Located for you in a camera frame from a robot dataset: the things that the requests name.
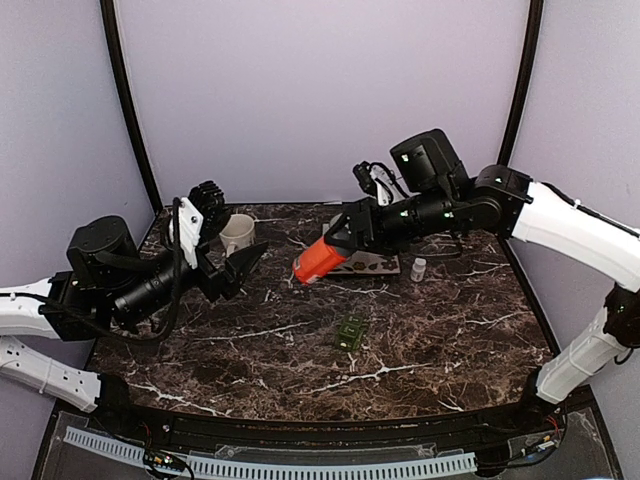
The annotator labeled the cream ceramic mug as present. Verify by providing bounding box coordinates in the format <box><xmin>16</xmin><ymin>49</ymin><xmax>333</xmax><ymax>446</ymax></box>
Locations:
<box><xmin>219</xmin><ymin>213</ymin><xmax>255</xmax><ymax>257</ymax></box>

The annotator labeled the black frame post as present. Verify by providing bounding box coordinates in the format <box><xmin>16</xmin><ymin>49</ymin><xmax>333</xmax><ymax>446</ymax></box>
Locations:
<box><xmin>99</xmin><ymin>0</ymin><xmax>164</xmax><ymax>215</ymax></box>
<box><xmin>497</xmin><ymin>0</ymin><xmax>544</xmax><ymax>166</ymax></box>

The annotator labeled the green pill organizer box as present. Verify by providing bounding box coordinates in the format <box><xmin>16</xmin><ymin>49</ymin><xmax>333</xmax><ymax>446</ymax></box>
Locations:
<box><xmin>336</xmin><ymin>315</ymin><xmax>367</xmax><ymax>352</ymax></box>

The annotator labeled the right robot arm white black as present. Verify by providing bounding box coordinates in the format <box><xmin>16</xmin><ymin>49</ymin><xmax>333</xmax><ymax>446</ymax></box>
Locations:
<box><xmin>324</xmin><ymin>129</ymin><xmax>639</xmax><ymax>434</ymax></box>

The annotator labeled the small circuit board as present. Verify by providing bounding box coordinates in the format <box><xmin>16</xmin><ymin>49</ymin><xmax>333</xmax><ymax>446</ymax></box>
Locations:
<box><xmin>142</xmin><ymin>449</ymin><xmax>186</xmax><ymax>474</ymax></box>

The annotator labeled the black left frame post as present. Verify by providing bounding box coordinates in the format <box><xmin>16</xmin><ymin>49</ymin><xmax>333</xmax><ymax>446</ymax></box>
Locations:
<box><xmin>99</xmin><ymin>0</ymin><xmax>164</xmax><ymax>215</ymax></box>

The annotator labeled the black right frame post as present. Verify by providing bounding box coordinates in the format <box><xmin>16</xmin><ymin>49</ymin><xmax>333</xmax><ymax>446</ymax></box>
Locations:
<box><xmin>497</xmin><ymin>0</ymin><xmax>544</xmax><ymax>166</ymax></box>

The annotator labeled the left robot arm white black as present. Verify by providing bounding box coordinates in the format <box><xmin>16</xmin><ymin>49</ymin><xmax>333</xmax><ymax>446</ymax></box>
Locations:
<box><xmin>1</xmin><ymin>213</ymin><xmax>268</xmax><ymax>436</ymax></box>

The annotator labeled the white slotted cable duct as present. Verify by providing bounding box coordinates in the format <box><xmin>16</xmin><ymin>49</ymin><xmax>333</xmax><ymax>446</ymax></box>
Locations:
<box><xmin>63</xmin><ymin>427</ymin><xmax>477</xmax><ymax>479</ymax></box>

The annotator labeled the white pill bottle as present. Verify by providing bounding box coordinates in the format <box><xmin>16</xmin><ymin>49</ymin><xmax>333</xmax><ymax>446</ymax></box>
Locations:
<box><xmin>410</xmin><ymin>258</ymin><xmax>427</xmax><ymax>282</ymax></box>

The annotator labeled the floral square coaster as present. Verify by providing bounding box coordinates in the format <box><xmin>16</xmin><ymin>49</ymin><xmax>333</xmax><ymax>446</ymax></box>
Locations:
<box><xmin>328</xmin><ymin>251</ymin><xmax>401</xmax><ymax>276</ymax></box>

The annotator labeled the red pill bottle grey lid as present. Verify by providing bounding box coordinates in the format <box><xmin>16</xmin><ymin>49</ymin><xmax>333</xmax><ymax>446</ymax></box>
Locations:
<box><xmin>293</xmin><ymin>235</ymin><xmax>355</xmax><ymax>285</ymax></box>

